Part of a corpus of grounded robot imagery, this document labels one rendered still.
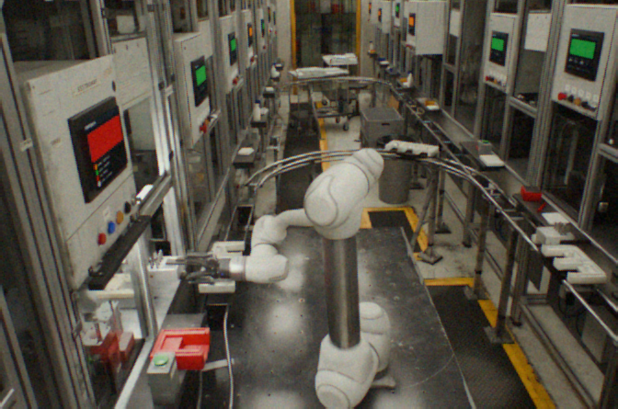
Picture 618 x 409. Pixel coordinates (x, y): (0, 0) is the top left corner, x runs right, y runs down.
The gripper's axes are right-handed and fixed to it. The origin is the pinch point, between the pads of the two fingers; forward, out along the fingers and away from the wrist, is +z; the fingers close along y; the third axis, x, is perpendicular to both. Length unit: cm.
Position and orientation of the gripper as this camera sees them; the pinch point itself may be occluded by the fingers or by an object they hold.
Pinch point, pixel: (176, 267)
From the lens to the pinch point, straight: 185.8
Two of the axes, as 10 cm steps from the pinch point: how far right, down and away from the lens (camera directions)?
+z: -10.0, 0.0, 0.0
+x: 0.0, 3.6, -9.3
